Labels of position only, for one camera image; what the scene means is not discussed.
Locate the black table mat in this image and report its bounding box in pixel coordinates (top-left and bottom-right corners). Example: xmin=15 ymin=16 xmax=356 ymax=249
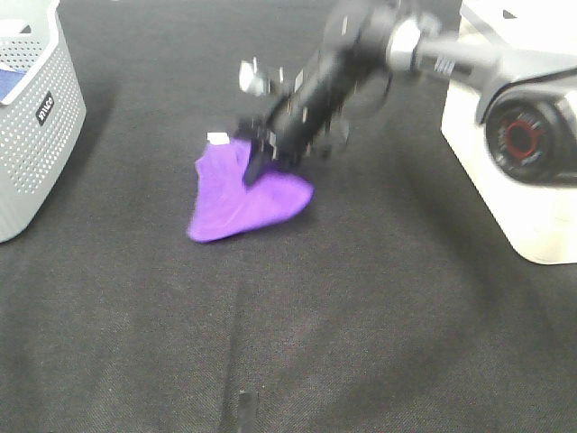
xmin=1 ymin=1 xmax=576 ymax=432

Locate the blue cloth in basket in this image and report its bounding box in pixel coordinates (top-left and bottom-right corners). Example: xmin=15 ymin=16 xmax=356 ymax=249
xmin=1 ymin=63 xmax=26 ymax=106

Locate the purple towel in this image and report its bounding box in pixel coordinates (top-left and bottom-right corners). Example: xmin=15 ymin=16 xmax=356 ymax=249
xmin=187 ymin=132 xmax=315 ymax=244

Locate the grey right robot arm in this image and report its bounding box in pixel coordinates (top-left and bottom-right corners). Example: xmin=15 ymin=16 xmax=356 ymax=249
xmin=236 ymin=1 xmax=576 ymax=186

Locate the grey perforated plastic basket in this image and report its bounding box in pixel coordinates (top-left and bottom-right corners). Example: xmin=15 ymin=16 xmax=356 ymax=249
xmin=1 ymin=1 xmax=87 ymax=242

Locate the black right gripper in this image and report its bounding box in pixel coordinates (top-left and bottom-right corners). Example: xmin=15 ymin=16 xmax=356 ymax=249
xmin=234 ymin=26 xmax=393 ymax=187

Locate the white box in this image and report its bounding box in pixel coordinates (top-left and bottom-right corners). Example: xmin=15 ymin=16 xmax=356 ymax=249
xmin=441 ymin=1 xmax=576 ymax=264

